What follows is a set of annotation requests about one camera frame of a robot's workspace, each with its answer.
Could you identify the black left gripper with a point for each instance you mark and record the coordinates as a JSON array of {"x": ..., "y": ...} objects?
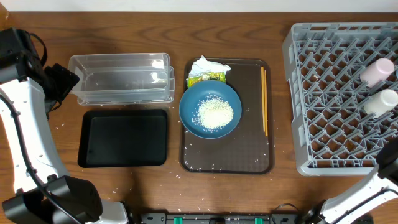
[{"x": 65, "y": 79}]

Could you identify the wooden chopstick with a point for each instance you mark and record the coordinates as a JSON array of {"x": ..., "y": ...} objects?
[
  {"x": 262, "y": 94},
  {"x": 265, "y": 103}
]

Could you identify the pink cup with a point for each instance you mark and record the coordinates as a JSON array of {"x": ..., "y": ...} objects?
[{"x": 376, "y": 72}]

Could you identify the white cup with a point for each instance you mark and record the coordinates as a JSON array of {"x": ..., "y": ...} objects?
[{"x": 381, "y": 103}]

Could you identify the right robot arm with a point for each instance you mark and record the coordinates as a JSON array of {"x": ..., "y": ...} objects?
[{"x": 378, "y": 187}]

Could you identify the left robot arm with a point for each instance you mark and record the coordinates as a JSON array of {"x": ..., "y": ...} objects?
[{"x": 44, "y": 190}]

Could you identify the grey dishwasher rack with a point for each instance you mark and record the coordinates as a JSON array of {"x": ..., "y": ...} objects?
[{"x": 333, "y": 135}]

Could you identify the clear plastic bin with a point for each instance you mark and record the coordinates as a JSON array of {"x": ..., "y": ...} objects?
[{"x": 123, "y": 79}]

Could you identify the black tray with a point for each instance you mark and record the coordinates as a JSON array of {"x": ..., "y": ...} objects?
[{"x": 123, "y": 138}]

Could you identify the crumpled white green wrapper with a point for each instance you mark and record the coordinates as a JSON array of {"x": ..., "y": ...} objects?
[{"x": 204, "y": 70}]

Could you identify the dark blue plate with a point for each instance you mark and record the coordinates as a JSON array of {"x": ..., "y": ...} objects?
[{"x": 197, "y": 92}]

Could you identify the pile of white rice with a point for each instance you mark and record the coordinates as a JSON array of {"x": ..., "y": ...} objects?
[{"x": 212, "y": 113}]

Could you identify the brown serving tray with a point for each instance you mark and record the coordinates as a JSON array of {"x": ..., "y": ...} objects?
[{"x": 245, "y": 150}]

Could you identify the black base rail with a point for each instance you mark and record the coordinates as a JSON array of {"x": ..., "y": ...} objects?
[{"x": 162, "y": 218}]

